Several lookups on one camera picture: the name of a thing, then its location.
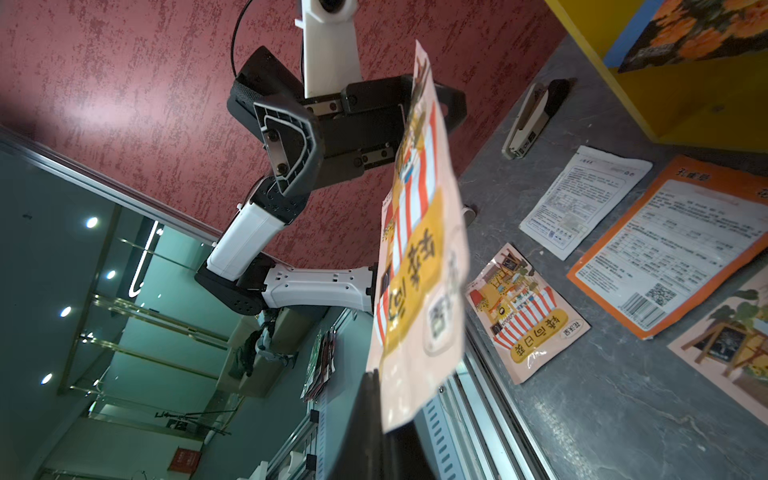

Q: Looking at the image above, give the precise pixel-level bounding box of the white seed bag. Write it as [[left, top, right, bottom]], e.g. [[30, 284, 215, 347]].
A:
[[520, 145, 653, 260]]

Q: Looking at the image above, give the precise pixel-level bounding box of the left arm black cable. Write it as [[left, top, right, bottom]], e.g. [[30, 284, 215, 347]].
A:
[[230, 0, 256, 79]]

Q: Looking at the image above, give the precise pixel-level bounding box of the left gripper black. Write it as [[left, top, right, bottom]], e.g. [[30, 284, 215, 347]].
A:
[[227, 74, 431, 197]]

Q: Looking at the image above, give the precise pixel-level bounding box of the orange bordered seed bag top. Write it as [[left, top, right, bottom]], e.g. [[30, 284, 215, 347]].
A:
[[568, 156, 767, 339]]

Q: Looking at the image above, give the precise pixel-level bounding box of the yellow shelf unit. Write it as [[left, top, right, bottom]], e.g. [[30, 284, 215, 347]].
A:
[[548, 1, 767, 153]]

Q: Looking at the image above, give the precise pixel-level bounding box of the marigold seed bag shelf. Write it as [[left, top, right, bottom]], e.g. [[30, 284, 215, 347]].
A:
[[604, 1, 767, 73]]

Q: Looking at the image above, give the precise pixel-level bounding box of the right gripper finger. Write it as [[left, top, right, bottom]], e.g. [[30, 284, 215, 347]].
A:
[[327, 370, 435, 480]]

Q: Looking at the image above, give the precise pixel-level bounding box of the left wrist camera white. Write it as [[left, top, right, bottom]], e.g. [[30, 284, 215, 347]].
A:
[[295, 0, 363, 98]]

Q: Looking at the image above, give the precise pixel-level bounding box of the sunflower shop seed bag top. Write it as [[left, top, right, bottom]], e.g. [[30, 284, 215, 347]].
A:
[[668, 268, 767, 423]]

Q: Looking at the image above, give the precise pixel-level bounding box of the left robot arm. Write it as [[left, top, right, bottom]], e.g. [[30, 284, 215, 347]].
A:
[[195, 48, 466, 316]]

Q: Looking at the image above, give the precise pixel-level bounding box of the stapler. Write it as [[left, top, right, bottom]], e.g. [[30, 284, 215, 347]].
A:
[[501, 79, 572, 160]]

